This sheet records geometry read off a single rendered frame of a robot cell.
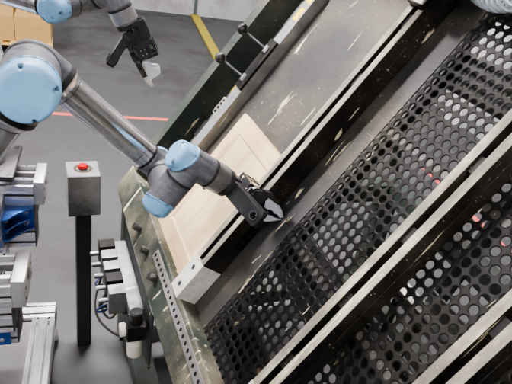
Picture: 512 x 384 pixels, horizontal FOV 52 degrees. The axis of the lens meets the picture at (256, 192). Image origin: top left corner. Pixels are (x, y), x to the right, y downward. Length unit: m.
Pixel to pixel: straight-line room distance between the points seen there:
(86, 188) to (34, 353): 0.71
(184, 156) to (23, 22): 5.12
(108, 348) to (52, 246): 0.84
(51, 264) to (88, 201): 1.05
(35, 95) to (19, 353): 1.48
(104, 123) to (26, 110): 0.24
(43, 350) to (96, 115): 1.30
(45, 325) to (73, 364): 0.25
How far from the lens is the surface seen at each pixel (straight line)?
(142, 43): 1.66
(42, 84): 1.07
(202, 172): 1.21
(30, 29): 6.22
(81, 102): 1.25
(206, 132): 1.84
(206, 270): 1.49
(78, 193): 2.07
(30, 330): 2.46
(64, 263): 3.10
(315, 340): 1.12
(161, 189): 1.24
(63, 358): 2.61
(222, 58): 1.81
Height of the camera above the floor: 1.96
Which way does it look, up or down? 30 degrees down
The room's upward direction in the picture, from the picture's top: 11 degrees clockwise
